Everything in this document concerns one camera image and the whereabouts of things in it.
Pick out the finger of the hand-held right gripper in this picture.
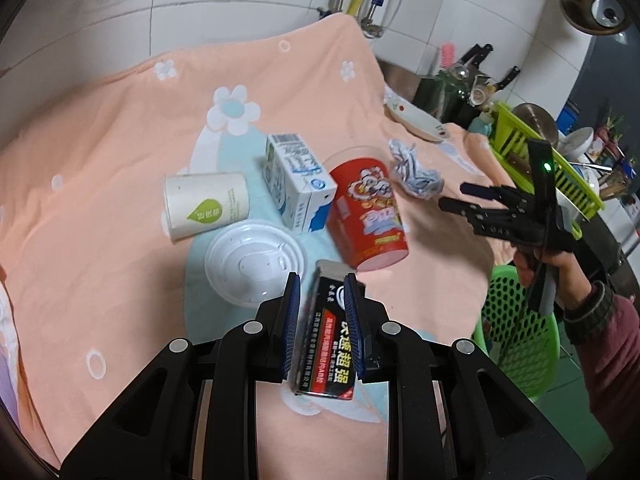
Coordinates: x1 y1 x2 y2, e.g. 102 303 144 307
459 182 517 202
438 197 493 228

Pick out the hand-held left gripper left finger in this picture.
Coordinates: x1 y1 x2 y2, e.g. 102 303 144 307
60 271 303 480

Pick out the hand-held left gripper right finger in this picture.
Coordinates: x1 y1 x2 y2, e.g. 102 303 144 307
342 271 586 480

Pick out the black battery box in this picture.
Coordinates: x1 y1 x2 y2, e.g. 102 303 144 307
288 259 372 404

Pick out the green plastic basket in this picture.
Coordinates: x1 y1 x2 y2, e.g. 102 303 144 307
471 262 562 404

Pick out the person's right forearm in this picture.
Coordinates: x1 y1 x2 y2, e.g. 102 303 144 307
564 281 640 458

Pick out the person's right hand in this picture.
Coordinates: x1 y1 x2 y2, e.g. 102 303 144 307
514 247 597 312

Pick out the green dish rack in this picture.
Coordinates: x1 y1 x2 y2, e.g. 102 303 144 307
488 100 607 222

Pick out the crumpled paper ball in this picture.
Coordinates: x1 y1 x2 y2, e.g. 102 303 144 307
388 138 445 199

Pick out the teal bottle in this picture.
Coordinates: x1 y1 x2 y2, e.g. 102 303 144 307
469 109 494 134

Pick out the stack of white bowls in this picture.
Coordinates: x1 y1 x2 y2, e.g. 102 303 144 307
557 127 597 159

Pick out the bundle of chopsticks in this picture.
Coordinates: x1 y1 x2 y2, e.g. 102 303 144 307
599 159 632 202

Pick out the white plastic lid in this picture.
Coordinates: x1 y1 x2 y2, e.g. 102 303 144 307
203 219 307 309

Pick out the steel bowl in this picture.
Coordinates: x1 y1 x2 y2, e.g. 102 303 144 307
512 102 559 142

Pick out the red snack cup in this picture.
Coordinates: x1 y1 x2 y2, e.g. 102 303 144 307
319 145 410 272

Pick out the white ceramic plate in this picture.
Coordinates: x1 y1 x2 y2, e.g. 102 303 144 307
383 87 464 142

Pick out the blue box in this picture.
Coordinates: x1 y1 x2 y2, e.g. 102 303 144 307
556 99 581 134

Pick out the dark utensil holder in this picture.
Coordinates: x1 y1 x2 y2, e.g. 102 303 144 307
414 71 482 122

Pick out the blue white milk carton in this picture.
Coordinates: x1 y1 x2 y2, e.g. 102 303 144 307
263 132 338 235

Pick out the white paper cup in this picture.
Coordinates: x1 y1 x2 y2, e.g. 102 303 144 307
163 170 250 244

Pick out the hanging steel pot lid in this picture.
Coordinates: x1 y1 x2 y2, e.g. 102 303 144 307
559 0 634 37

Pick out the peach flower blanket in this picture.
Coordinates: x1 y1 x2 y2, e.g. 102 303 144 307
0 12 502 467

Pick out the white lilac cloth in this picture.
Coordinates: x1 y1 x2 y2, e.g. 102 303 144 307
0 277 22 433

